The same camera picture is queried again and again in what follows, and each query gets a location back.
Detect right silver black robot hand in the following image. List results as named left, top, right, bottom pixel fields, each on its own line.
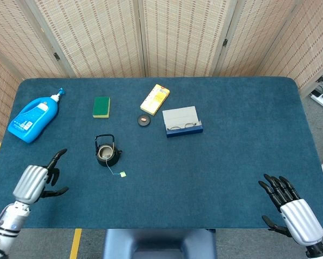
left=258, top=174, right=323, bottom=247

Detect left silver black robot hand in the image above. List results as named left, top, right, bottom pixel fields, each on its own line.
left=12, top=148, right=70, bottom=205

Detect tea bag with string tag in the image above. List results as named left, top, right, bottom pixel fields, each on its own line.
left=102, top=152, right=127, bottom=179

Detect black cast iron teapot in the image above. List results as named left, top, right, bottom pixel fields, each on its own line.
left=94, top=134, right=123, bottom=167

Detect small black round lid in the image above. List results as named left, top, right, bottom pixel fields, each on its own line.
left=137, top=114, right=151, bottom=127

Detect blue detergent pump bottle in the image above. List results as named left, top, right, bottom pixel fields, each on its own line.
left=7, top=87, right=66, bottom=144

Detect blue robot torso base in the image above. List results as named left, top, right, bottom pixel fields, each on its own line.
left=103, top=228, right=218, bottom=259

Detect green yellow sponge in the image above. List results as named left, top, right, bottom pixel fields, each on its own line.
left=92, top=96, right=111, bottom=119

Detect blue carpet table cover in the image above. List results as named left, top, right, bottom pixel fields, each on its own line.
left=0, top=77, right=323, bottom=230

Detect yellow cardboard box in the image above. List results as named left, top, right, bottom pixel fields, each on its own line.
left=140, top=84, right=171, bottom=117

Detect open blue glasses case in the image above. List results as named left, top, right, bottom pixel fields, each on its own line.
left=161, top=106, right=204, bottom=138

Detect thin frame eyeglasses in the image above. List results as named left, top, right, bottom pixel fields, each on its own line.
left=167, top=122, right=198, bottom=131

